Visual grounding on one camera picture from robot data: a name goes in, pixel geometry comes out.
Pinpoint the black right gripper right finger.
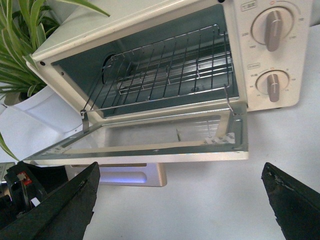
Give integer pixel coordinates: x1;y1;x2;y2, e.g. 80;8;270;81
261;162;320;240

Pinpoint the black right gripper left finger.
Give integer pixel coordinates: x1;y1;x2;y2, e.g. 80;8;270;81
0;162;100;240

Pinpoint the silver oven door handle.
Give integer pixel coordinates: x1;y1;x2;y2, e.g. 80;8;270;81
70;163;168;187

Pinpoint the glass oven door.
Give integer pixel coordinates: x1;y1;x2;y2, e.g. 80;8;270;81
25;102;249;166

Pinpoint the cream Toshiba toaster oven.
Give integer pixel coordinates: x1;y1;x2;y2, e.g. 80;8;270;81
30;0;313;123

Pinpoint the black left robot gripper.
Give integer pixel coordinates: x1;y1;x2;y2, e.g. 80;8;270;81
4;162;68;216

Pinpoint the white plant pot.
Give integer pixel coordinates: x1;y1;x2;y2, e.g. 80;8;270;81
4;84;83;137

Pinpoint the beige timer knob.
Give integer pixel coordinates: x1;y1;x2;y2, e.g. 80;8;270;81
255;70;289;103

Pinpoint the small green leaf scrap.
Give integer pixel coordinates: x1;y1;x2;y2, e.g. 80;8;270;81
176;129;181;142

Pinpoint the beige temperature knob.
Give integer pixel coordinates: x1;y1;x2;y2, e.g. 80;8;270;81
250;7;294;52

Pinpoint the green spider plant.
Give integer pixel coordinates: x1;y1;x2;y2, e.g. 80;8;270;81
0;0;111;162

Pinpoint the metal wire oven rack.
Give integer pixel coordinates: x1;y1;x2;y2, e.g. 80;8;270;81
80;24;239;117

